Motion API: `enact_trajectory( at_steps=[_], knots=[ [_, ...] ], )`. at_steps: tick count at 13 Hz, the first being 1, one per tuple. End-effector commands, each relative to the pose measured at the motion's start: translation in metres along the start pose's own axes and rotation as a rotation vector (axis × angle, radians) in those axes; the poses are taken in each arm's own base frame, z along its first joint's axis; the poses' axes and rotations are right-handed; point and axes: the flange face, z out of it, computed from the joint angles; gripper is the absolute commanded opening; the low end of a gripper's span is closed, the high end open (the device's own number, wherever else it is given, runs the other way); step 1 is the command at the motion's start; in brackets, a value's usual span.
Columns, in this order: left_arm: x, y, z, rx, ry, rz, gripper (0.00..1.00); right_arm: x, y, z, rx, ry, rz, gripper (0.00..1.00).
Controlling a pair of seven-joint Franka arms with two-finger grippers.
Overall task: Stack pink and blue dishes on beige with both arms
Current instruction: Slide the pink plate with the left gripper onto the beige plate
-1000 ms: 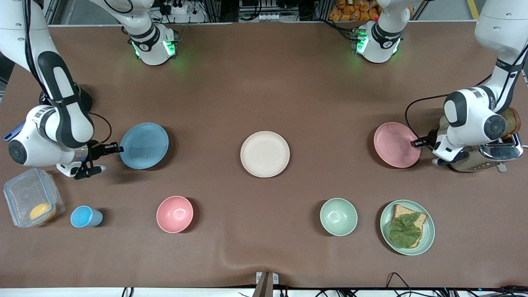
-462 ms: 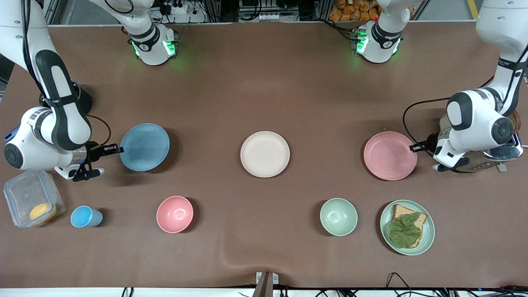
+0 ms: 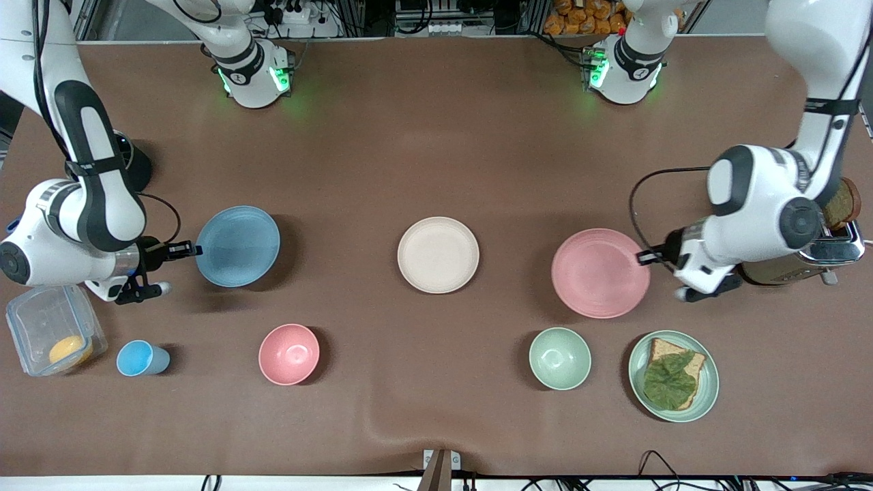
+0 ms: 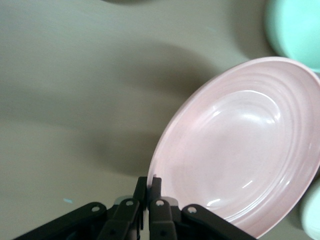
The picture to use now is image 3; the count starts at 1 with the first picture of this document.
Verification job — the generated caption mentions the clear plastic container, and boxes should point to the clear plastic container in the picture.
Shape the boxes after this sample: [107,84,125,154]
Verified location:
[5,284,108,377]

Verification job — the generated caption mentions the blue cup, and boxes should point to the blue cup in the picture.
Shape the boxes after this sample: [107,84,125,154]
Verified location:
[116,340,171,377]

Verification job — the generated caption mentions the brown bread slice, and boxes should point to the brown bread slice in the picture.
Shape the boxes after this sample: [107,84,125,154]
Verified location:
[648,338,707,410]

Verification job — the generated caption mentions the beige plate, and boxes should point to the beige plate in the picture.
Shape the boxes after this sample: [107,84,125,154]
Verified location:
[398,217,480,295]

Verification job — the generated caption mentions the green bowl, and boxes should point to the green bowl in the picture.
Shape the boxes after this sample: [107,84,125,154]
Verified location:
[529,327,592,391]

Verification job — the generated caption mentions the beige chrome toaster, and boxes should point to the beige chrome toaster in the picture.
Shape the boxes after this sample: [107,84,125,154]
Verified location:
[740,222,865,286]

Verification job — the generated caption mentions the green plate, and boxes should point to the green plate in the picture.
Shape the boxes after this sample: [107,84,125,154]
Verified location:
[628,330,720,423]

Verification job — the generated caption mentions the pink plate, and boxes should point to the pink plate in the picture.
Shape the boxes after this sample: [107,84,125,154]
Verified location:
[551,228,651,319]

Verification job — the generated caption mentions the pink bowl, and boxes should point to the pink bowl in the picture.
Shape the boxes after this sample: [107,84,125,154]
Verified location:
[258,324,321,387]

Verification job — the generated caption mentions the black looped floor cable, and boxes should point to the black looped floor cable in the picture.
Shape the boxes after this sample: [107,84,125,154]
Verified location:
[638,450,684,491]

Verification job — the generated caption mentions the brown toast slice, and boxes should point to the brown toast slice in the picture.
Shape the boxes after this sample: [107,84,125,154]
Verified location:
[822,177,862,230]

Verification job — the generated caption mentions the blue plate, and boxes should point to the blue plate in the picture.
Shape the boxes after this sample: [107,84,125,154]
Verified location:
[196,206,281,288]

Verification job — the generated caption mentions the black utensil holder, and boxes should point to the black utensil holder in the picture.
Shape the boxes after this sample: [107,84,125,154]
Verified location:
[113,131,153,193]

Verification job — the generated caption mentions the orange snack bags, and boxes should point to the orange snack bags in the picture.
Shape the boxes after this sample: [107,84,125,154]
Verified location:
[544,0,632,36]

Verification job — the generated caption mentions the white power strip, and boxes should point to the white power strip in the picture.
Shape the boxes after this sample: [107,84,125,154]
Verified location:
[269,0,316,25]

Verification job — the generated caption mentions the green lettuce leaf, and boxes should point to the green lettuce leaf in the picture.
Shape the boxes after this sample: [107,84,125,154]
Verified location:
[643,351,698,411]

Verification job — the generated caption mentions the yellow round food piece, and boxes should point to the yellow round food piece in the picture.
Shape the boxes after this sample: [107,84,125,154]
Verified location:
[49,336,94,367]

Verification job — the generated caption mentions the metal camera bracket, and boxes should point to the metal camera bracket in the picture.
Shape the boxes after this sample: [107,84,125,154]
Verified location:
[417,449,462,491]

